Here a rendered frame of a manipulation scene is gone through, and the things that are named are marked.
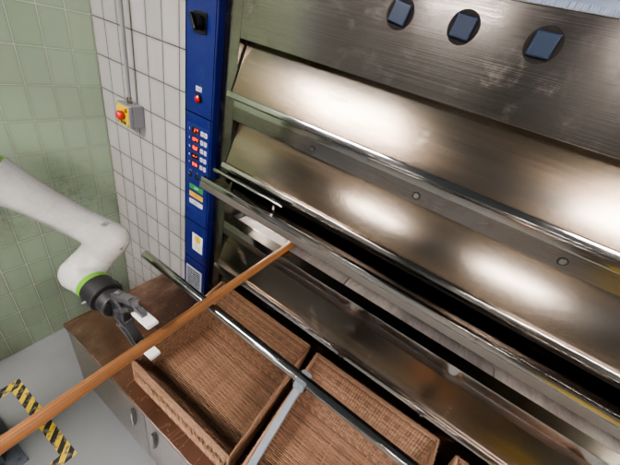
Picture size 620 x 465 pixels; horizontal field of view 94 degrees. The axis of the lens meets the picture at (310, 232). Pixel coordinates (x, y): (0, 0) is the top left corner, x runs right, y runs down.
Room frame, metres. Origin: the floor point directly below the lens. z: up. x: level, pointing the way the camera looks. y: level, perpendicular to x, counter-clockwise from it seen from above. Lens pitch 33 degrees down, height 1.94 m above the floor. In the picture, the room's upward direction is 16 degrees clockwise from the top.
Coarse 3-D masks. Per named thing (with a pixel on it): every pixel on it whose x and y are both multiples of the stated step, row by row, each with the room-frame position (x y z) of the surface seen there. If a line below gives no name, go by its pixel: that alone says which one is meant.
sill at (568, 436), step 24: (264, 240) 1.03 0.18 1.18; (288, 264) 0.93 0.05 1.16; (336, 288) 0.86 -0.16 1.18; (360, 312) 0.79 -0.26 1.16; (384, 312) 0.80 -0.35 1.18; (408, 336) 0.72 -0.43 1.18; (432, 360) 0.68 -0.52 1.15; (456, 360) 0.68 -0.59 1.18; (480, 384) 0.61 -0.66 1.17; (504, 384) 0.64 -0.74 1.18; (504, 408) 0.58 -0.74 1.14; (528, 408) 0.57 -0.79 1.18; (552, 432) 0.53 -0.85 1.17; (576, 432) 0.54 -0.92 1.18; (600, 456) 0.49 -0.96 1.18
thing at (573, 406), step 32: (320, 224) 0.95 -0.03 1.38; (320, 256) 0.73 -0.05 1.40; (352, 256) 0.77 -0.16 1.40; (416, 288) 0.72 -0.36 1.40; (480, 320) 0.66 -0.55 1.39; (480, 352) 0.53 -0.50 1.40; (512, 352) 0.55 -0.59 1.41; (544, 352) 0.60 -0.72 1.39; (544, 384) 0.47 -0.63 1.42; (576, 384) 0.51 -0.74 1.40; (608, 384) 0.56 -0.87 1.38
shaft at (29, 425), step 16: (272, 256) 0.90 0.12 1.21; (256, 272) 0.81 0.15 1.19; (224, 288) 0.67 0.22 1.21; (208, 304) 0.60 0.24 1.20; (176, 320) 0.51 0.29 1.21; (160, 336) 0.45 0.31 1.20; (128, 352) 0.39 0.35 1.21; (144, 352) 0.41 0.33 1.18; (112, 368) 0.34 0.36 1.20; (80, 384) 0.29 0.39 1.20; (96, 384) 0.31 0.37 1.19; (64, 400) 0.26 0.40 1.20; (32, 416) 0.22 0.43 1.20; (48, 416) 0.23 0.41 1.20; (16, 432) 0.19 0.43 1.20; (32, 432) 0.20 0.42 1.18; (0, 448) 0.16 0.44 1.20
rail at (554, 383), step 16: (224, 192) 0.90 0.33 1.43; (256, 208) 0.85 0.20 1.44; (288, 224) 0.80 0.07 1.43; (304, 240) 0.76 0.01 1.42; (336, 256) 0.71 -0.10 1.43; (368, 272) 0.67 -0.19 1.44; (384, 288) 0.64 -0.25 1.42; (416, 304) 0.60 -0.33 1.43; (448, 320) 0.57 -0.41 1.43; (464, 336) 0.55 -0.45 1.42; (480, 336) 0.55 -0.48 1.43; (496, 352) 0.52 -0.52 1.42; (528, 368) 0.49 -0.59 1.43; (560, 384) 0.47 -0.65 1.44; (576, 400) 0.45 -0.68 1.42; (592, 400) 0.45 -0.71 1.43; (608, 416) 0.42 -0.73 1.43
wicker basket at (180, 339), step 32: (192, 320) 0.87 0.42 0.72; (256, 320) 0.91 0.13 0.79; (192, 352) 0.79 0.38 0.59; (224, 352) 0.84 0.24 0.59; (256, 352) 0.85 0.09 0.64; (160, 384) 0.62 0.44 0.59; (192, 384) 0.66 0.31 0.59; (224, 384) 0.70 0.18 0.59; (256, 384) 0.74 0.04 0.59; (288, 384) 0.71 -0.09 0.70; (192, 416) 0.49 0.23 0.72; (224, 416) 0.57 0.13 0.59; (256, 416) 0.60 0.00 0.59; (224, 448) 0.46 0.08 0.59
